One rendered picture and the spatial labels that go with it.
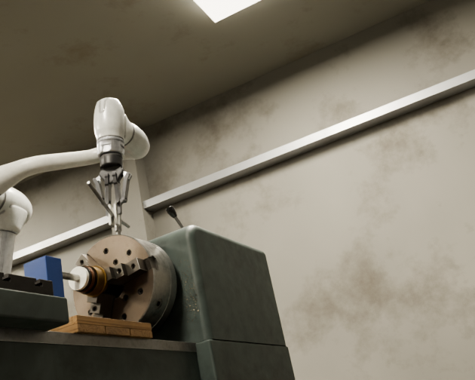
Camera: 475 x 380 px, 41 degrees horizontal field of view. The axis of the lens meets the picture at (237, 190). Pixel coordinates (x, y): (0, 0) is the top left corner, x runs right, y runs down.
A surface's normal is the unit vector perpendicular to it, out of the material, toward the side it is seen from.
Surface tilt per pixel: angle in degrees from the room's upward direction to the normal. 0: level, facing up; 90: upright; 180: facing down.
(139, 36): 180
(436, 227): 90
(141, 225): 90
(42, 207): 90
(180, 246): 90
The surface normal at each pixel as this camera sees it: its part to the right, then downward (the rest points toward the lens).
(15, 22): 0.20, 0.91
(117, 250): -0.47, -0.25
